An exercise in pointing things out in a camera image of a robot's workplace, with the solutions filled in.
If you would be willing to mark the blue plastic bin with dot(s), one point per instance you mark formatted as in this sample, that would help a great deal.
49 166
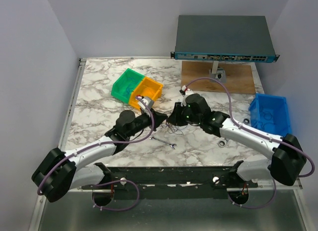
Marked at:
270 114

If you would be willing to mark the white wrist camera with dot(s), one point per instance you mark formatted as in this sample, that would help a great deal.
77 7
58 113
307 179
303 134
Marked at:
144 102
185 91

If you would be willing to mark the green plastic bin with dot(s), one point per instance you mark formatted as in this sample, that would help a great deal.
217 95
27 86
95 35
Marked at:
125 84

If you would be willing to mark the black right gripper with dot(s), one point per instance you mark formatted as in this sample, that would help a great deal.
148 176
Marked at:
175 118

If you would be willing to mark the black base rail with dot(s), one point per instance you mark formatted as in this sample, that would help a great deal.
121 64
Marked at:
192 182

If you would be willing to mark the grey metal stand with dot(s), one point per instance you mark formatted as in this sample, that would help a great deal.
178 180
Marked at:
217 72

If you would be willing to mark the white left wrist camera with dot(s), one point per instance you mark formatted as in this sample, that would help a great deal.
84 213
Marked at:
144 102

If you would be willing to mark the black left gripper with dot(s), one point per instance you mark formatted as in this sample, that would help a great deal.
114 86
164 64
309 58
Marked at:
160 117

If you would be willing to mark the yellow plastic bin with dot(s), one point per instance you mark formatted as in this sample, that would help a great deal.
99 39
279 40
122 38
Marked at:
147 87

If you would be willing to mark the silver open-end wrench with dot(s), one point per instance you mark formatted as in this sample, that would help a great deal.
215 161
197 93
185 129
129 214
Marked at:
172 145

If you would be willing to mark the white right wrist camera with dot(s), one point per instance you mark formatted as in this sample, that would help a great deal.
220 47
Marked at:
185 91

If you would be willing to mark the wooden board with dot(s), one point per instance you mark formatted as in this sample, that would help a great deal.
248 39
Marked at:
199 76

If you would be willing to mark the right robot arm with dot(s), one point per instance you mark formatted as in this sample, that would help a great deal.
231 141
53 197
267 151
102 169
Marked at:
283 160

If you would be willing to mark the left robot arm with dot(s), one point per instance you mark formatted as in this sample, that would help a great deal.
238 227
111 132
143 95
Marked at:
61 171

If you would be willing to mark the network switch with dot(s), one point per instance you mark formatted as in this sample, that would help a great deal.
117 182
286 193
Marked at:
224 38

